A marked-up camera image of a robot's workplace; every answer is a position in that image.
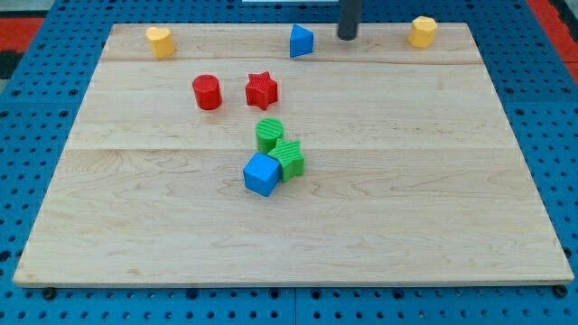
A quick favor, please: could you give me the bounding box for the red star block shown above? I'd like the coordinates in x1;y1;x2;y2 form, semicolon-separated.
245;71;278;110

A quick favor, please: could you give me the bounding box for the yellow heart block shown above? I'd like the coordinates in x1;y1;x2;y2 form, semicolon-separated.
145;26;176;59

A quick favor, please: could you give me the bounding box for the red cylinder block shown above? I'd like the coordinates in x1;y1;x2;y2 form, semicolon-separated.
192;74;222;110

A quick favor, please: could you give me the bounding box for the light wooden board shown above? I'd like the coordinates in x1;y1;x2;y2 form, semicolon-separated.
14;23;574;288

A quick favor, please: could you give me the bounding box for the green cylinder block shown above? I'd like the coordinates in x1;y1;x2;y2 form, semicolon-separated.
255;117;284;153

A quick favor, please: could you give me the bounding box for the blue triangle block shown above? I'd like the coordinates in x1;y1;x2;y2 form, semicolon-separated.
289;24;314;58

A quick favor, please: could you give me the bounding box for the green star block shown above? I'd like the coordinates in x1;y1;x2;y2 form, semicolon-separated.
268;139;305;182

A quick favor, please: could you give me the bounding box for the yellow hexagon block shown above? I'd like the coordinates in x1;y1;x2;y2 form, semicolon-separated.
408;16;438;49

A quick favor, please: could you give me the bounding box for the blue cube block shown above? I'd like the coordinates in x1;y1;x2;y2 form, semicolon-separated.
243;153;281;197

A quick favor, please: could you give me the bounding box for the dark cylindrical pusher stick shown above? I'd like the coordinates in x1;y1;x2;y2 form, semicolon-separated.
337;0;363;41

